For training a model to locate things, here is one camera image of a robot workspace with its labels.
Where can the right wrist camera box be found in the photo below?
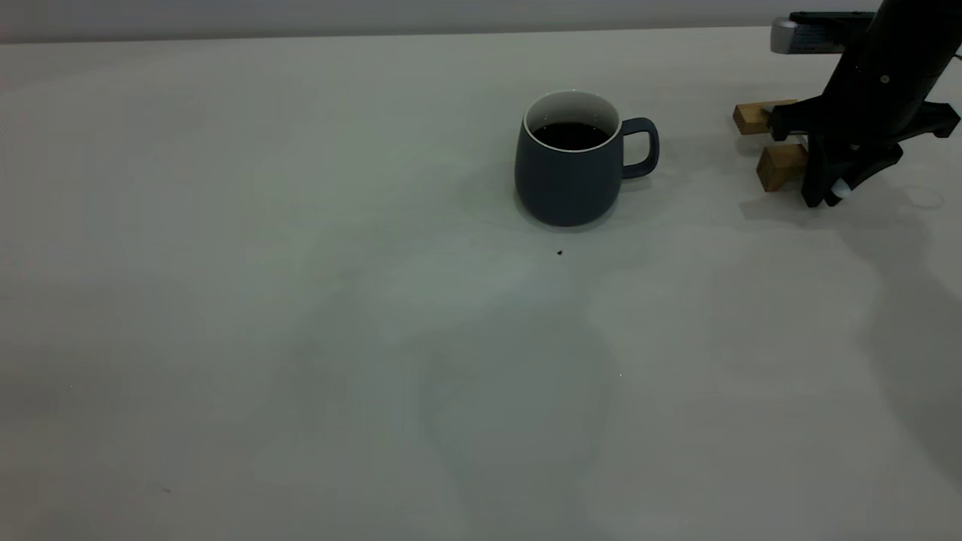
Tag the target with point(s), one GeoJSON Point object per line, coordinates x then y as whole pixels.
{"type": "Point", "coordinates": [827, 34]}

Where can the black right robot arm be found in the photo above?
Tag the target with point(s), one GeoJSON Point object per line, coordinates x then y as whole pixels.
{"type": "Point", "coordinates": [917, 30]}

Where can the dark grey ceramic mug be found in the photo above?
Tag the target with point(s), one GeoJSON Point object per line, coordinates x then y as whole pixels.
{"type": "Point", "coordinates": [564, 188]}

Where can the arched wooden block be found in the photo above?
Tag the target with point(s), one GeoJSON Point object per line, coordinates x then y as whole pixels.
{"type": "Point", "coordinates": [778, 167]}

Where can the rectangular wooden block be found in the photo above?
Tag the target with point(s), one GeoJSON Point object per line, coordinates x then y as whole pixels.
{"type": "Point", "coordinates": [751, 119]}

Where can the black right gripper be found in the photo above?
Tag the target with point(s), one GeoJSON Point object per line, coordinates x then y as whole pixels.
{"type": "Point", "coordinates": [872, 113]}

